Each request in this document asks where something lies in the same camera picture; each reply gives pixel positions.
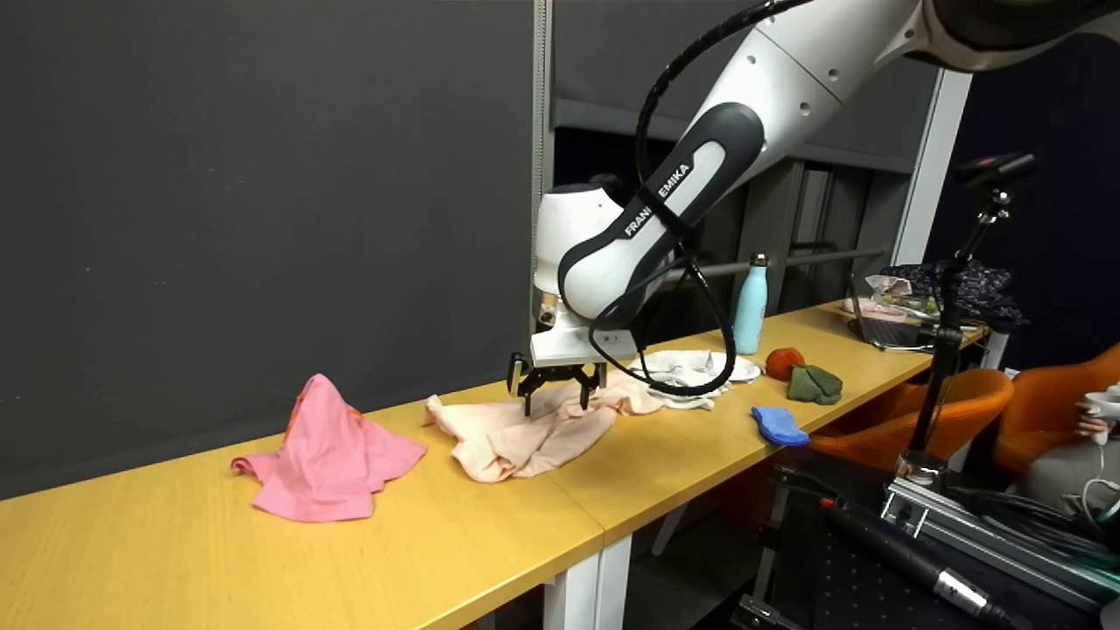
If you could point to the white plate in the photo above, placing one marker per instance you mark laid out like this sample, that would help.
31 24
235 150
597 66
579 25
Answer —
742 370

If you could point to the orange fabric chair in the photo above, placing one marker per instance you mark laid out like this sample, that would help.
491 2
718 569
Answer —
1055 405
920 416

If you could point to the grey window frame post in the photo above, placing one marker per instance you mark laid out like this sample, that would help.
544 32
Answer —
540 117

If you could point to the peach shirt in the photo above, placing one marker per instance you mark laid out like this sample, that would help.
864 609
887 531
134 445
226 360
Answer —
511 439

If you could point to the dark patterned cloth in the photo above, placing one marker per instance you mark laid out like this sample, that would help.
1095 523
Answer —
983 291

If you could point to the silver metal handrail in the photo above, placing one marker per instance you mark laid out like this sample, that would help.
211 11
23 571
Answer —
807 261

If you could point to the pink cloth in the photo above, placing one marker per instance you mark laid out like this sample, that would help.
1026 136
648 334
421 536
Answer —
327 460

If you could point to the light blue bottle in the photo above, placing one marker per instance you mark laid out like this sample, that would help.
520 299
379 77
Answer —
750 311

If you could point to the black pole silver tip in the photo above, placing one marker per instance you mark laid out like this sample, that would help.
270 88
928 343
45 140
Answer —
920 565

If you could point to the black camera stand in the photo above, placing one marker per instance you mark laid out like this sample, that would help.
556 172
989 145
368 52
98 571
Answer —
946 350

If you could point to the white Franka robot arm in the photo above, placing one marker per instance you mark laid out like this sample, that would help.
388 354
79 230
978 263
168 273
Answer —
807 72

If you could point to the bowl with items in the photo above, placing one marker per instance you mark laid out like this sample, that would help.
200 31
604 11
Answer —
894 311

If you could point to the blue cloth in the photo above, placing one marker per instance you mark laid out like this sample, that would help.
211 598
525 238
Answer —
777 426

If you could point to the green cloth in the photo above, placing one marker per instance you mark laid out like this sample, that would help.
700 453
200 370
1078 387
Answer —
812 382

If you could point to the white window pillar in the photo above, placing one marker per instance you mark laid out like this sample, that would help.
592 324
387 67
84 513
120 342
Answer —
928 177

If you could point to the red round object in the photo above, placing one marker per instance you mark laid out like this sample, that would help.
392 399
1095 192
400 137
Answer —
785 362

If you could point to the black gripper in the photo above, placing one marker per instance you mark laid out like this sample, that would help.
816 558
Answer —
561 374

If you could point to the aluminium rail frame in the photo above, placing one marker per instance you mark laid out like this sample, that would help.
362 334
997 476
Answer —
991 545

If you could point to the white table leg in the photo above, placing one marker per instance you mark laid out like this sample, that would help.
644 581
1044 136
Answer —
589 588

